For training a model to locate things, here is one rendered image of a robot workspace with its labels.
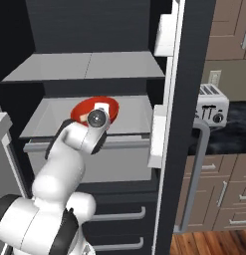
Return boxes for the white wall outlet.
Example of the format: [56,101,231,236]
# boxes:
[207,70,223,86]

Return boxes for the red bowl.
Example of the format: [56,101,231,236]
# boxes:
[70,96,121,128]

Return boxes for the white door bin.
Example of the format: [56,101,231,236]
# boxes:
[146,104,169,169]
[153,12,177,58]

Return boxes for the brown wall cupboards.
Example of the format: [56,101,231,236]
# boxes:
[205,0,246,62]

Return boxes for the grey fridge crisper drawer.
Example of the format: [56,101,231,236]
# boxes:
[22,134,152,184]

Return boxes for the black fridge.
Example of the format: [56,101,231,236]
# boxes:
[0,0,177,255]

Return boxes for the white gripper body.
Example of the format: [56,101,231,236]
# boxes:
[94,102,110,114]

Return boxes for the grey fridge door handle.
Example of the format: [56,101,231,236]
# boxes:
[173,119,212,234]

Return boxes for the black freezer drawer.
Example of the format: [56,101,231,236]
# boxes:
[78,192,158,230]
[82,228,156,255]

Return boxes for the brown base cupboards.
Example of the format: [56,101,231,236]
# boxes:
[174,152,246,233]

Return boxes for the grey freezer drawer handle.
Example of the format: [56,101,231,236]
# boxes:
[90,205,146,222]
[92,236,145,252]

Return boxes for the black fridge door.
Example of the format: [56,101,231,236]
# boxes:
[150,0,217,255]

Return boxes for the grey fridge shelf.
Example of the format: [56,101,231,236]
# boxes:
[18,95,154,139]
[0,50,166,84]

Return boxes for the silver toaster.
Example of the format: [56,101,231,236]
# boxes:
[194,83,230,128]

